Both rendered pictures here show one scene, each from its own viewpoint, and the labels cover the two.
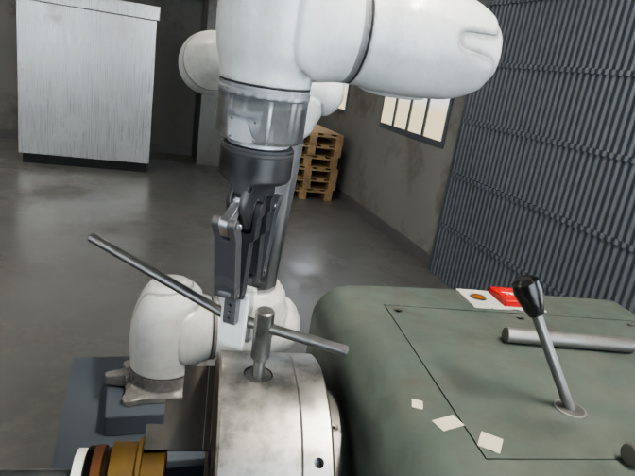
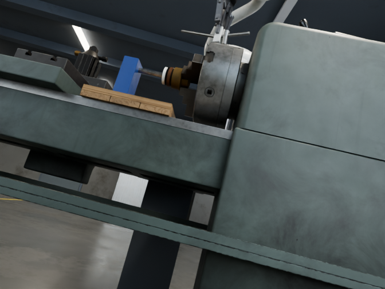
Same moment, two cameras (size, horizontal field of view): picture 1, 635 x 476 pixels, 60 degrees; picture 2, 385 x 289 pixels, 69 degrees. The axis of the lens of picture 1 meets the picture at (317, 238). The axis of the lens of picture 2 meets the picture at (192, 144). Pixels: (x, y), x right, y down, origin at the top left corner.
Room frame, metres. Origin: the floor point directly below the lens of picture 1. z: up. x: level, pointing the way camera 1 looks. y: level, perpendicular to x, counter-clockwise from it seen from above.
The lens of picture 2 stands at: (-0.40, -0.24, 0.59)
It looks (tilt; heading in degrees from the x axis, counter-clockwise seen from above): 13 degrees up; 18
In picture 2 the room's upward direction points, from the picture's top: 15 degrees clockwise
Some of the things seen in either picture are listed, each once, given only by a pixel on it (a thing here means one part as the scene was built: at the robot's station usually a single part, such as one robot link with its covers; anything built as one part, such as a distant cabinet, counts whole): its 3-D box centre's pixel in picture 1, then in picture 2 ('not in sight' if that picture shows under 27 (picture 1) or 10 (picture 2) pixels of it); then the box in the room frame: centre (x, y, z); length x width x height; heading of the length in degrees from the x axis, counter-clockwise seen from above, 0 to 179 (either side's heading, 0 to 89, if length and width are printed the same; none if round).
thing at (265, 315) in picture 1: (260, 353); (224, 43); (0.56, 0.04, 1.26); 0.02 x 0.02 x 0.12
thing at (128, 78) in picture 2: not in sight; (125, 86); (0.50, 0.37, 1.00); 0.08 x 0.06 x 0.23; 12
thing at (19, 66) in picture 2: not in sight; (55, 98); (0.47, 0.65, 0.90); 0.53 x 0.30 x 0.06; 12
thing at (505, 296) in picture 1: (511, 298); not in sight; (0.89, -0.35, 1.26); 0.06 x 0.06 x 0.02; 12
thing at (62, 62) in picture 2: not in sight; (69, 88); (0.47, 0.60, 0.95); 0.43 x 0.18 x 0.04; 12
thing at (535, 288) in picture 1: (527, 295); (303, 25); (0.58, -0.24, 1.38); 0.04 x 0.03 x 0.05; 102
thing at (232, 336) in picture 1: (233, 319); (217, 34); (0.56, 0.08, 1.30); 0.03 x 0.01 x 0.07; 75
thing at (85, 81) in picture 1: (92, 81); (147, 187); (7.20, 3.19, 1.01); 1.56 x 1.25 x 2.01; 109
